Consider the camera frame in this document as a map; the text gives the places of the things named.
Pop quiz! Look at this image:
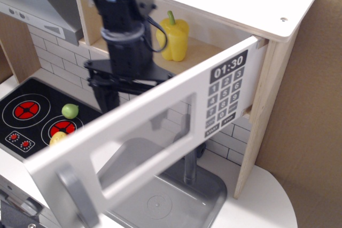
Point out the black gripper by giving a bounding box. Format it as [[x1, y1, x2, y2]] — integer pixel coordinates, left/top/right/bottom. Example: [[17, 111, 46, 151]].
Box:
[[83, 34, 174, 132]]

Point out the white toy microwave door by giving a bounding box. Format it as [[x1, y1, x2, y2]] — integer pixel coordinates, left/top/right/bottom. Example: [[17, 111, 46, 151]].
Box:
[[25, 39, 265, 227]]

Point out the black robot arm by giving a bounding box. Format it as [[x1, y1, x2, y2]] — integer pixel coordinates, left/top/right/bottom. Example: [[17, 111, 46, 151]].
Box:
[[84, 0, 174, 113]]

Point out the wooden toy microwave cabinet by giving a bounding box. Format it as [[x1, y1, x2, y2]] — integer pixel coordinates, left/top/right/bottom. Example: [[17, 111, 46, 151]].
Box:
[[76, 0, 314, 204]]

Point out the green toy lime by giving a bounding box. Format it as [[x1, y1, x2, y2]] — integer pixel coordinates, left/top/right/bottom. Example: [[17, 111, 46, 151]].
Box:
[[61, 104, 79, 119]]

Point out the dark grey toy faucet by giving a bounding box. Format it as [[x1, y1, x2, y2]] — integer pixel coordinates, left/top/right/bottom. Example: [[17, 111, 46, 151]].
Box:
[[173, 114, 206, 185]]

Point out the yellow toy potato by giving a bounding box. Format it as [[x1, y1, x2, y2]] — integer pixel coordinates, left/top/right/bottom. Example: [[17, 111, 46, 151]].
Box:
[[49, 131, 67, 146]]

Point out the yellow toy bell pepper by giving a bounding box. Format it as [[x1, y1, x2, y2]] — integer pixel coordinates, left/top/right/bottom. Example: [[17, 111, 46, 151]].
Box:
[[156, 10, 190, 62]]

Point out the grey toy sink basin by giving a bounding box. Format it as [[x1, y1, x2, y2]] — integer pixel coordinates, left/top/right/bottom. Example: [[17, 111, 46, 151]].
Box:
[[97, 138, 227, 227]]

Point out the black toy stovetop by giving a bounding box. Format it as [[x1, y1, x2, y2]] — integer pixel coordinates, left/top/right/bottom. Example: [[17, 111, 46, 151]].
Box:
[[1, 78, 101, 160]]

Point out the grey toy range hood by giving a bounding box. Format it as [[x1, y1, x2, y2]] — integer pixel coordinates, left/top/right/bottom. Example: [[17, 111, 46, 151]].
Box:
[[1, 0, 83, 46]]

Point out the brown cardboard panel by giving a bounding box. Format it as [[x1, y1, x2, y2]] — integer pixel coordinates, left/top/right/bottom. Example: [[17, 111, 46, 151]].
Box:
[[256, 0, 341, 227]]

